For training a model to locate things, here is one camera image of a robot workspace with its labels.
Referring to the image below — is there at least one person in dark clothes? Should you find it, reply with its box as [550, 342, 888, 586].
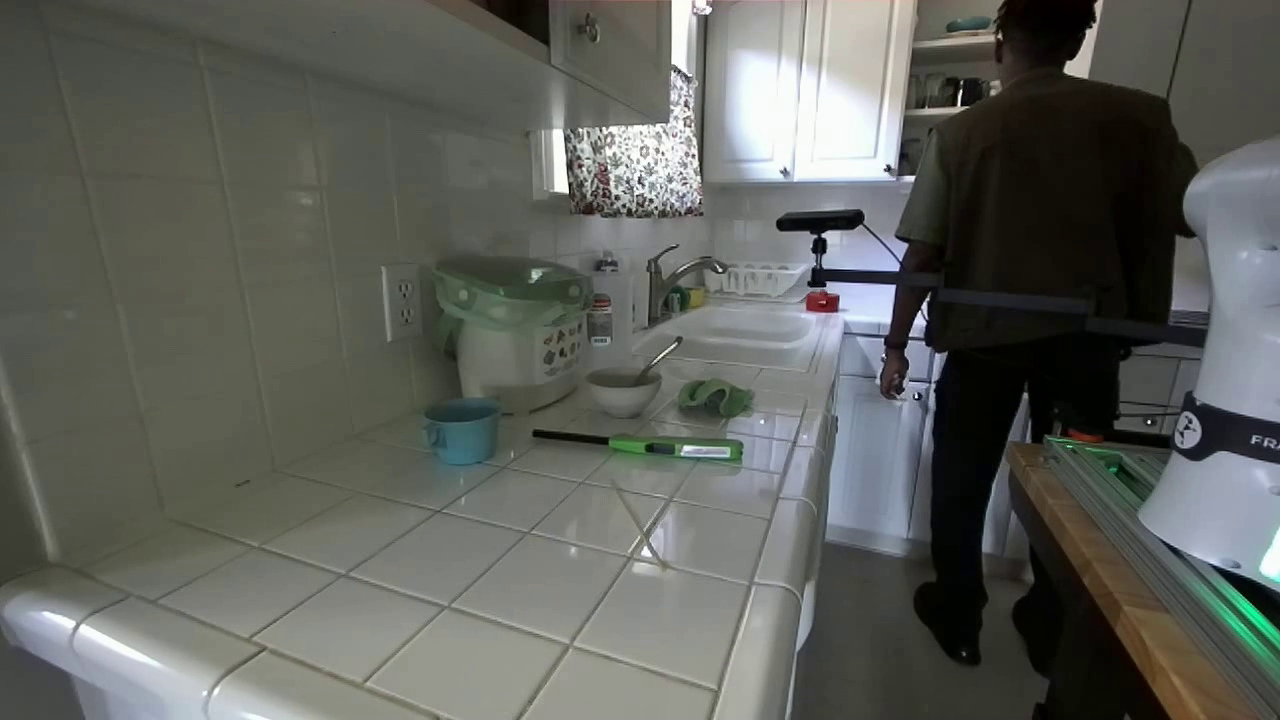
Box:
[875, 0, 1202, 668]

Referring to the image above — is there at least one white upper cabinet body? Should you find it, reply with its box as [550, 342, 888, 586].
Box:
[35, 0, 675, 135]

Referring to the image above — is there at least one white translucent plastic jug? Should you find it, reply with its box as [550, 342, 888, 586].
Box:
[587, 251, 634, 352]

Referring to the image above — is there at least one green stick lighter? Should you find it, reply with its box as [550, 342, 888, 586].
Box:
[529, 423, 750, 466]

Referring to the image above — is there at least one white lower cabinet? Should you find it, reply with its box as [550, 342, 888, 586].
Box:
[826, 330, 939, 553]

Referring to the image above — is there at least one blue cup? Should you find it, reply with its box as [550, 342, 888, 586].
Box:
[420, 394, 505, 473]

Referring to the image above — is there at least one wooden workbench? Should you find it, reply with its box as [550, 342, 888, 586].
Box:
[1004, 435, 1280, 720]

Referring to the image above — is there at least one white sink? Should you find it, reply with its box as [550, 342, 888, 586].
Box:
[684, 305, 819, 352]

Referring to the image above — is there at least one open shelf with dishes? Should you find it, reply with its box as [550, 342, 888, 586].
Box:
[909, 0, 1004, 175]

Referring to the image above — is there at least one metal faucet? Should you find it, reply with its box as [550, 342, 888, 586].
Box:
[646, 239, 732, 328]

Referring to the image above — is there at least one white rice cooker green lid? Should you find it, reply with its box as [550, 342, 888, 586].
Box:
[433, 251, 595, 414]

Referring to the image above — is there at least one floral curtain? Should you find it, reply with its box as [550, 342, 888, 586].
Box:
[566, 71, 709, 218]

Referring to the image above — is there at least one metal spoon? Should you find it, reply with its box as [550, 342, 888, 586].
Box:
[636, 330, 687, 384]

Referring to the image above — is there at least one black stereo camera bar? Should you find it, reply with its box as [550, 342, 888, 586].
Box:
[774, 208, 868, 236]

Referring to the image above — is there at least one green bowl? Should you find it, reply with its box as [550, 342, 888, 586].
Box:
[671, 377, 758, 423]

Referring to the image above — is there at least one black tripod boom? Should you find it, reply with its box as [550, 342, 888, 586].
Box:
[806, 232, 1212, 352]

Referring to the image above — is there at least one white dish rack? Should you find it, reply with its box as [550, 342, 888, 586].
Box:
[701, 257, 817, 305]

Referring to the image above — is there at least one white wall outlet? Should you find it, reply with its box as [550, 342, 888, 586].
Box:
[375, 260, 430, 346]

